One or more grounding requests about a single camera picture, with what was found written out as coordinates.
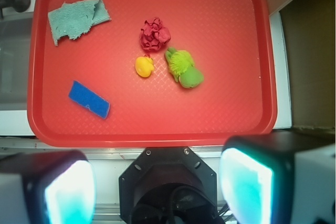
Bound teal microfiber cloth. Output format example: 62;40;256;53
48;0;111;46

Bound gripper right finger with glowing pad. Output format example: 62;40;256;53
219;130;335;223

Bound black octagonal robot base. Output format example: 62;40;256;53
119;147;223;223

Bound red plastic tray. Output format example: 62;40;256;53
27;0;277;148

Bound crumpled red cloth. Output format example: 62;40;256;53
139;17;171;51

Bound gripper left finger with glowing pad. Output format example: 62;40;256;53
1;150;97;223

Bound blue cloth piece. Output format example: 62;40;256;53
68;81;110;119

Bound yellow rubber duck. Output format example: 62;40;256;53
134;55;154;78

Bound brown cardboard box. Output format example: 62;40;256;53
280;0;335;130

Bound green fuzzy toy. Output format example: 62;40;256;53
164;47;204;89

